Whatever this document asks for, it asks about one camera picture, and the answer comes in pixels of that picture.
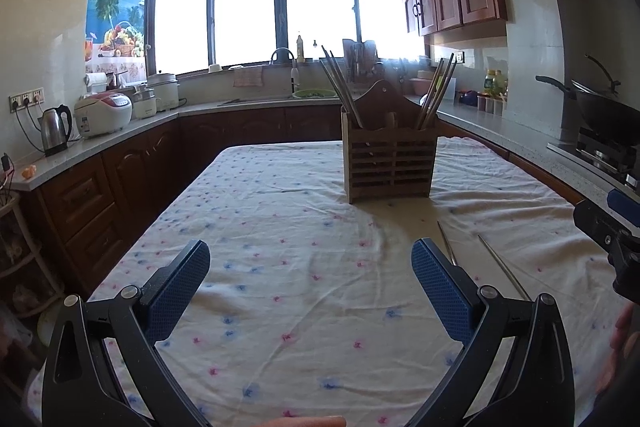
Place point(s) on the green colander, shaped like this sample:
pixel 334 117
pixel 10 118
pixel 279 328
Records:
pixel 315 94

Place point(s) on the floral white tablecloth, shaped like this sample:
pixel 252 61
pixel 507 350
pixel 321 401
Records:
pixel 280 257

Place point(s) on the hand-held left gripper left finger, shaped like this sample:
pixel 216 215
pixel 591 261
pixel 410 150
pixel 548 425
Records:
pixel 180 287

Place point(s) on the fruit and palm wall poster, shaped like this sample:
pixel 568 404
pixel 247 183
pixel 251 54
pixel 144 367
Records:
pixel 117 22

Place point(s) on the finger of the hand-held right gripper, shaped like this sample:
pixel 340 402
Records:
pixel 627 209
pixel 595 222

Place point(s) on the yellow dish soap bottle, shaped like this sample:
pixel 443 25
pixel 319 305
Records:
pixel 300 49

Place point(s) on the white steamer pot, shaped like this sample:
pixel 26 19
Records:
pixel 165 92

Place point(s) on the black wok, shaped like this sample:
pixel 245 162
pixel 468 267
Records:
pixel 600 112

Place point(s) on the pink plastic basin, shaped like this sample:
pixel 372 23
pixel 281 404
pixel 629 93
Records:
pixel 417 84

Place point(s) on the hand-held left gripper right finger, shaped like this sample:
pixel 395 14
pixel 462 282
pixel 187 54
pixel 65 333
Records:
pixel 442 292

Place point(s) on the white and red rice cooker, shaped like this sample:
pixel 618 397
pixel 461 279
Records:
pixel 102 114

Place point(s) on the wooden utensil holder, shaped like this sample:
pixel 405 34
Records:
pixel 387 167

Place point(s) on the blue and red container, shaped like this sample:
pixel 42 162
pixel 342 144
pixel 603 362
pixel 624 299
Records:
pixel 469 98

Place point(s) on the white socket strip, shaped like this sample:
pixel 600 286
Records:
pixel 26 99

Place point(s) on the clear measuring cup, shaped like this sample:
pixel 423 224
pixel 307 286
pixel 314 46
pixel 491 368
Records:
pixel 450 89

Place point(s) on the bunch of wooden chopsticks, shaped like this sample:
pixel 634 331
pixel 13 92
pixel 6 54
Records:
pixel 434 97

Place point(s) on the dark wooden base cabinets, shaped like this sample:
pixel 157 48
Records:
pixel 75 197

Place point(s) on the yellow cooking oil bottle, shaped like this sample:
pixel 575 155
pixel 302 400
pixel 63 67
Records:
pixel 489 82

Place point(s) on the row of white spice jars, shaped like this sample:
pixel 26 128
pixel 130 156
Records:
pixel 492 104

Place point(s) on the steel electric kettle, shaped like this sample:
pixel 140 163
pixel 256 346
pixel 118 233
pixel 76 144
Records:
pixel 55 132

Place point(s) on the small orange object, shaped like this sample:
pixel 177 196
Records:
pixel 30 172

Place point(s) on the bunch of metal chopsticks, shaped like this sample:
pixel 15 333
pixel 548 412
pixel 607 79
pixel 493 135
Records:
pixel 345 97

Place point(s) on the steel kitchen sink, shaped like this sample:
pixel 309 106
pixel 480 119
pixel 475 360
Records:
pixel 255 100

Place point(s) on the pink checked dish cloth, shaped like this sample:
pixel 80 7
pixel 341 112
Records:
pixel 247 77

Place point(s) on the chrome kitchen faucet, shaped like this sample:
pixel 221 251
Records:
pixel 294 77

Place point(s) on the paper towel roll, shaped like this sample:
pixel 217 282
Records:
pixel 96 84

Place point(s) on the person's right hand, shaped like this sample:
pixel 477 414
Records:
pixel 625 337

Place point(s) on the person's left hand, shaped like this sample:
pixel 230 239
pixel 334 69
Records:
pixel 310 423

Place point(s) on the small white bowl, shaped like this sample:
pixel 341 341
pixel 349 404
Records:
pixel 215 68

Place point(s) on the white wall socket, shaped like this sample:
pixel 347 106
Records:
pixel 459 56

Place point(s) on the white juicer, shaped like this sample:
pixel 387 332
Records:
pixel 143 104

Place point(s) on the grey stone countertop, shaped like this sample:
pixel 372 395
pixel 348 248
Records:
pixel 125 132

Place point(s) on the large kitchen window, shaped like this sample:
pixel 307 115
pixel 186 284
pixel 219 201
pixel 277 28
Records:
pixel 240 12

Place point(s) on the long metal chopstick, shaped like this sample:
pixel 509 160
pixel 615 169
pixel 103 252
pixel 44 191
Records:
pixel 500 263
pixel 446 242

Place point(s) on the pale cooking oil bottle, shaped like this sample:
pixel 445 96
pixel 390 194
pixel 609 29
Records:
pixel 502 83

